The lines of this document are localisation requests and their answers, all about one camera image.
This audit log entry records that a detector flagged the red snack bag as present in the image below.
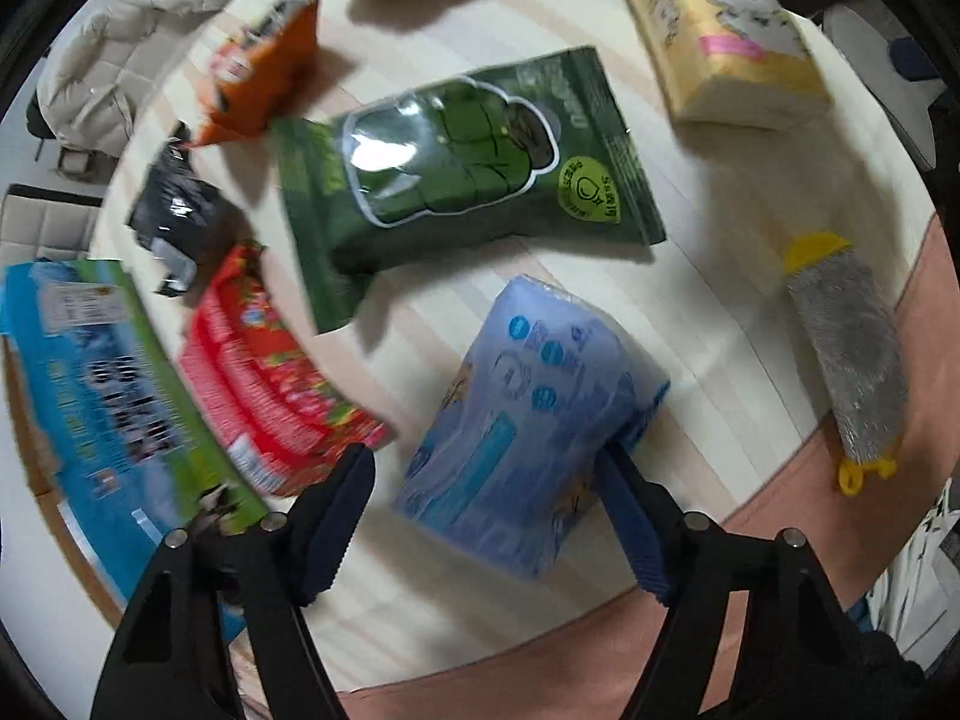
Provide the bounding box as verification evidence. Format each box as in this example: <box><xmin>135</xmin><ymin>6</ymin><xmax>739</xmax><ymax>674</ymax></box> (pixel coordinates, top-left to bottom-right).
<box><xmin>179</xmin><ymin>241</ymin><xmax>391</xmax><ymax>497</ymax></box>

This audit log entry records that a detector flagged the silver yellow scrubber sponge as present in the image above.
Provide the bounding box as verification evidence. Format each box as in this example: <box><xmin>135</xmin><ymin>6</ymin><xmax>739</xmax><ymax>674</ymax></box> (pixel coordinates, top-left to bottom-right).
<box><xmin>782</xmin><ymin>231</ymin><xmax>908</xmax><ymax>497</ymax></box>

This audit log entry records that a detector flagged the black snack bag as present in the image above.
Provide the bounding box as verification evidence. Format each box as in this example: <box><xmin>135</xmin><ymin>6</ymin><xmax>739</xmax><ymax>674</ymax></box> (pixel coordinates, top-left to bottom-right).
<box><xmin>127</xmin><ymin>122</ymin><xmax>228</xmax><ymax>298</ymax></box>

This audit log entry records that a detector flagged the orange snack bag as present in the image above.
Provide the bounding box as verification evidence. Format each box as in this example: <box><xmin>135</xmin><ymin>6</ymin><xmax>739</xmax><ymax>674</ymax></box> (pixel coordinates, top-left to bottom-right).
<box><xmin>190</xmin><ymin>0</ymin><xmax>320</xmax><ymax>148</ymax></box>

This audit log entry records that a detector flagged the beige puffer jacket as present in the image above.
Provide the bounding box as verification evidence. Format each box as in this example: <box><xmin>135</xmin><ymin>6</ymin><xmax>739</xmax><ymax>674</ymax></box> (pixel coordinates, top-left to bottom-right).
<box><xmin>36</xmin><ymin>0</ymin><xmax>231</xmax><ymax>158</ymax></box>

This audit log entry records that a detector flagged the beige tufted bench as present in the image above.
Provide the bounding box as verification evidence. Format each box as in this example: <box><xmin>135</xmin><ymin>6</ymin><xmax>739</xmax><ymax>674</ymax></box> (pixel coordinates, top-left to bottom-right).
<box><xmin>0</xmin><ymin>184</ymin><xmax>103</xmax><ymax>270</ymax></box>

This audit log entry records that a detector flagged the green snack bag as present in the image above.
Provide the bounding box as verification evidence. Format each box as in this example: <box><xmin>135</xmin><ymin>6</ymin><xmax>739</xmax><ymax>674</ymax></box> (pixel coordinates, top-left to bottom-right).
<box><xmin>270</xmin><ymin>46</ymin><xmax>665</xmax><ymax>333</ymax></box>

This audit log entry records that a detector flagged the striped table cloth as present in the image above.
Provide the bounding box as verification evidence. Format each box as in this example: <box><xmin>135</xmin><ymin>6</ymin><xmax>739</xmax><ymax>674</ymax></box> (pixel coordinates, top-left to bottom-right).
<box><xmin>194</xmin><ymin>0</ymin><xmax>957</xmax><ymax>712</ymax></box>

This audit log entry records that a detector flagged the blue tissue pack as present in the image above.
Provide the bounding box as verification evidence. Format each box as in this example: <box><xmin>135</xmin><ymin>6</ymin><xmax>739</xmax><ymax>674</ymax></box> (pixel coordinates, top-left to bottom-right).
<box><xmin>394</xmin><ymin>277</ymin><xmax>670</xmax><ymax>578</ymax></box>

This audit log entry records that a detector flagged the yellow tissue pack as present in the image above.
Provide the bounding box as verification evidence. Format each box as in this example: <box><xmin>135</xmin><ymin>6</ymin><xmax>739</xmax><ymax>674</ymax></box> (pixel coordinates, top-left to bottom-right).
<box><xmin>626</xmin><ymin>0</ymin><xmax>832</xmax><ymax>130</ymax></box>

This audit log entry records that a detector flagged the cardboard box with printed flap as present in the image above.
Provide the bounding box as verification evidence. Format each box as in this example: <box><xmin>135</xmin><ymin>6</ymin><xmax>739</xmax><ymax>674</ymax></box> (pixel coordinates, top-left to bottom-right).
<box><xmin>2</xmin><ymin>260</ymin><xmax>267</xmax><ymax>603</ymax></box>

